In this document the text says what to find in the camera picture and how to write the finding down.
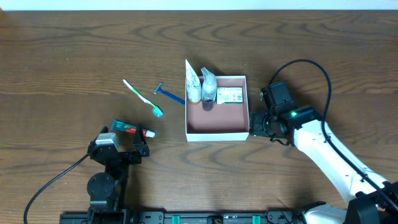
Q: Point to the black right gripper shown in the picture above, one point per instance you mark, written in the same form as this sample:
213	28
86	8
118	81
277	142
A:
257	125

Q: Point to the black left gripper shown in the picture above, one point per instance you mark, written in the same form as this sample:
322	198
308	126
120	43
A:
123	154

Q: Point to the green red toothpaste tube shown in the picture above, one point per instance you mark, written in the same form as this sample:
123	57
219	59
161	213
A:
118	125

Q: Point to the green white toothbrush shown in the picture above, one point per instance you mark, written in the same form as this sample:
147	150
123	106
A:
155	109

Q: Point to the white green soap box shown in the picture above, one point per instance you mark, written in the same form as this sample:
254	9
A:
229	95

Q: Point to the white box pink inside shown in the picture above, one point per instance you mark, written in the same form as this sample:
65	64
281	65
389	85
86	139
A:
226	122

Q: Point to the clear blue spray bottle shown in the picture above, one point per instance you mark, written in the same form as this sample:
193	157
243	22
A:
209	89

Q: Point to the white Pantene conditioner tube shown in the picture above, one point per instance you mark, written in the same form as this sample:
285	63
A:
193	85

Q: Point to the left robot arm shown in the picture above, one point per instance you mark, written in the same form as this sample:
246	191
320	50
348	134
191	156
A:
106	189

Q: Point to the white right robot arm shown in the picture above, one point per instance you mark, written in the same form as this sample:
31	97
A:
370	198

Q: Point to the blue disposable razor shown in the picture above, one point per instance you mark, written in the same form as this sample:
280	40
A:
167	94

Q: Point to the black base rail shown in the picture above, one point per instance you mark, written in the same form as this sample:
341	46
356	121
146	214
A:
158	217

